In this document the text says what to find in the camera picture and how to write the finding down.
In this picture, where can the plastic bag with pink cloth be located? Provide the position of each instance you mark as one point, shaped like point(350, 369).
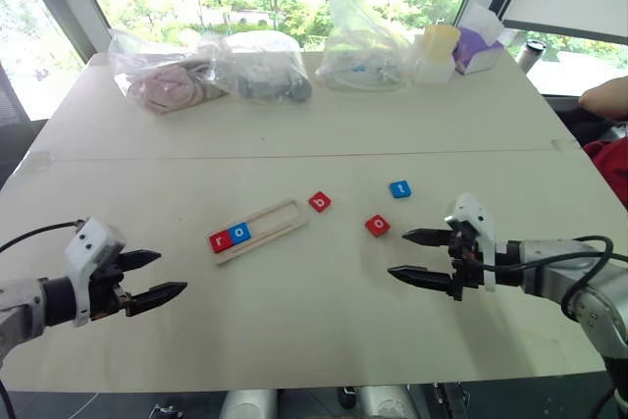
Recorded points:
point(162, 83)

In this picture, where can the wooden letter tile rack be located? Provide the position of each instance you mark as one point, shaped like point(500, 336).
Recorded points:
point(275, 225)

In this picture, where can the black cup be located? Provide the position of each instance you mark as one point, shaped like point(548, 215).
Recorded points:
point(532, 56)

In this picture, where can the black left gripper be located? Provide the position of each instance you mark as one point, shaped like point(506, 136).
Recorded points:
point(105, 286)

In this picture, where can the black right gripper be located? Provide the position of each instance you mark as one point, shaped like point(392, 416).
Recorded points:
point(466, 267)

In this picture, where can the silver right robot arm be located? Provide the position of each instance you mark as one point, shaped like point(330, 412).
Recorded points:
point(564, 267)

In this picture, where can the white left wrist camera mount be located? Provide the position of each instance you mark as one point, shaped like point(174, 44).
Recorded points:
point(88, 247)

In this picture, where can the red tile letter r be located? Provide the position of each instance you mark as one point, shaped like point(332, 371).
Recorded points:
point(221, 242)

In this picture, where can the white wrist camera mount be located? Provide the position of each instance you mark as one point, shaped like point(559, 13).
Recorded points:
point(88, 247)
point(473, 218)

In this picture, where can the person's bare forearm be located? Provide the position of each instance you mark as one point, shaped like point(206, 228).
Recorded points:
point(606, 97)

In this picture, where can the tall clear plastic bag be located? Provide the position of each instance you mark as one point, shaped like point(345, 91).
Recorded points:
point(358, 46)

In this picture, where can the silver rounded robot body part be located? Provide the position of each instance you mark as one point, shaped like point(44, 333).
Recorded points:
point(387, 403)
point(247, 405)

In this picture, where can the black bracket under table edge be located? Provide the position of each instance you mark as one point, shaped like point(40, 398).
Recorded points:
point(449, 402)

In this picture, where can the blue tile letter t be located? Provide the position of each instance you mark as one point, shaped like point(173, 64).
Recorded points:
point(401, 189)

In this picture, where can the yellow plastic cup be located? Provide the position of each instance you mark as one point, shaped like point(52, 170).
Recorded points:
point(441, 38)

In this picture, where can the purple tissue box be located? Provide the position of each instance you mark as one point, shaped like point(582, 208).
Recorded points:
point(473, 53)

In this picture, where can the red tile letter o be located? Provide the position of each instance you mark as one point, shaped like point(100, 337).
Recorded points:
point(378, 226)

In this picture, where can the red tile letter b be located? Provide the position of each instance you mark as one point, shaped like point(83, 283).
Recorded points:
point(320, 202)

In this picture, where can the plastic bag with grey items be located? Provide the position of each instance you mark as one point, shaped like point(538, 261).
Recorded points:
point(270, 70)

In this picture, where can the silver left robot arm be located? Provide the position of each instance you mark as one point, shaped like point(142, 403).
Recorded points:
point(22, 306)

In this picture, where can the white translucent plastic container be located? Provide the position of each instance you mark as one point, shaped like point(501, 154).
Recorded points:
point(434, 70)

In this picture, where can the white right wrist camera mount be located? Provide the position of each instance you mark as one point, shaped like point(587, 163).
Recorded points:
point(473, 218)

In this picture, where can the person's red garment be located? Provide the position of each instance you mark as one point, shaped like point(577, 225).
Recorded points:
point(613, 164)

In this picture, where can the blue tile letter o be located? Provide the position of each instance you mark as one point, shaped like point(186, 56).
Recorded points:
point(240, 234)

